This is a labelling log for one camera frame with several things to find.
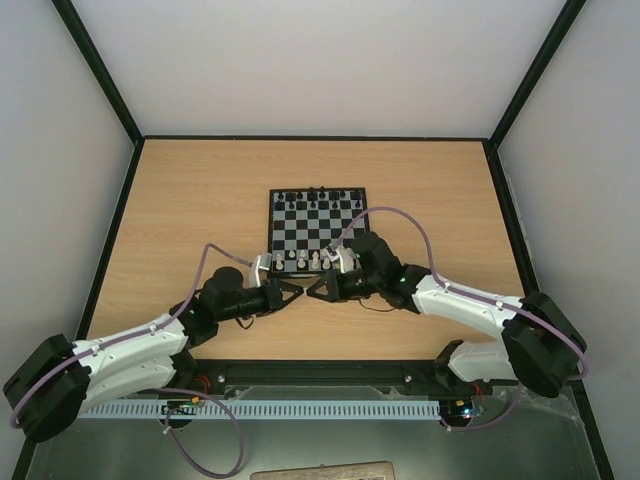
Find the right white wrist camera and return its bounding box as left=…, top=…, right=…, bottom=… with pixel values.
left=325, top=245, right=357, bottom=274

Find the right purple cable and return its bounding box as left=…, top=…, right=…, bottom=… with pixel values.
left=332, top=205, right=590, bottom=432

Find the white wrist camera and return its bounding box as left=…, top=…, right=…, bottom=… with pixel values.
left=248, top=252, right=272, bottom=288
left=325, top=245, right=357, bottom=274

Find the left controller board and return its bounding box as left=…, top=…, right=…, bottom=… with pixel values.
left=160, top=396, right=207, bottom=416

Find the black and silver chessboard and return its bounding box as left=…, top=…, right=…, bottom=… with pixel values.
left=267, top=203, right=370, bottom=279

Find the right green controller board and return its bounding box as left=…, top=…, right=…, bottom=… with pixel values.
left=443, top=397, right=487, bottom=419

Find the light blue cable duct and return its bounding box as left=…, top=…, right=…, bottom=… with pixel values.
left=80, top=399, right=440, bottom=421

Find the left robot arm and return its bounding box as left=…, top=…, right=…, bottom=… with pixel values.
left=3, top=267, right=304, bottom=443

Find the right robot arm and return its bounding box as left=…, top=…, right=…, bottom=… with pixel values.
left=306, top=233, right=586, bottom=398

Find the black chess pieces row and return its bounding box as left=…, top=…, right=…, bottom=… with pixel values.
left=269, top=186, right=367, bottom=211

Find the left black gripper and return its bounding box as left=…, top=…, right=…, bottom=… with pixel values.
left=218, top=277, right=304, bottom=321

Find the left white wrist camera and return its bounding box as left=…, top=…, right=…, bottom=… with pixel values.
left=248, top=252, right=272, bottom=288

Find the black aluminium frame rail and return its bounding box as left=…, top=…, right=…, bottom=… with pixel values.
left=9, top=357, right=614, bottom=480

